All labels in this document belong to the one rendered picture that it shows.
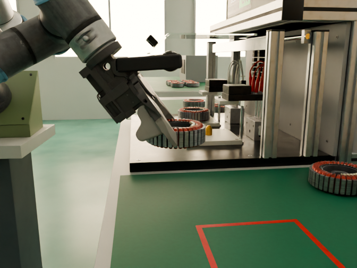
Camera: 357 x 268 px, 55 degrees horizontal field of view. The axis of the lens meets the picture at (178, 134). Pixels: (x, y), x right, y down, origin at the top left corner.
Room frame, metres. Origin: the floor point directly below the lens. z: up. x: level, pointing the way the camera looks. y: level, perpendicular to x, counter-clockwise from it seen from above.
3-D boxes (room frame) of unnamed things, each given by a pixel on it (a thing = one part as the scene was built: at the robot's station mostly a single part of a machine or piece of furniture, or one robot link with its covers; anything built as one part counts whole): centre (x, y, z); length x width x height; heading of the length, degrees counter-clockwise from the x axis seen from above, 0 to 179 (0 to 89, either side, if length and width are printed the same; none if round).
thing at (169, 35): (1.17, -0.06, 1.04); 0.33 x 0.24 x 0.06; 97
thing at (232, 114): (1.20, -0.20, 0.80); 0.07 x 0.05 x 0.06; 7
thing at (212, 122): (1.18, -0.05, 0.78); 0.15 x 0.15 x 0.01; 7
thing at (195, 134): (0.63, 0.01, 0.86); 0.11 x 0.11 x 0.04
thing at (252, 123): (0.96, -0.23, 0.80); 0.07 x 0.05 x 0.06; 7
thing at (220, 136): (0.94, -0.09, 0.78); 0.15 x 0.15 x 0.01; 7
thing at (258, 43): (1.07, -0.17, 1.03); 0.62 x 0.01 x 0.03; 7
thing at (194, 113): (1.18, -0.05, 0.80); 0.11 x 0.11 x 0.04
